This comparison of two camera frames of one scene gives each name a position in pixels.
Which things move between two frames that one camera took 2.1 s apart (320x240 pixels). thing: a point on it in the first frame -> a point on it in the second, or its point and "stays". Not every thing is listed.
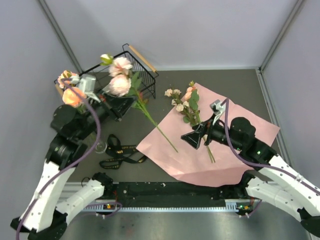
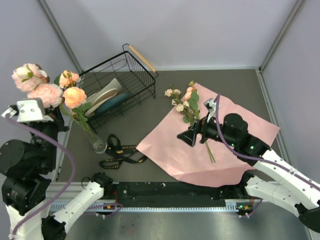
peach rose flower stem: (73, 96) stays
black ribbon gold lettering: (119, 153) stays
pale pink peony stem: (123, 83) -> (31, 78)
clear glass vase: (101, 146) stays
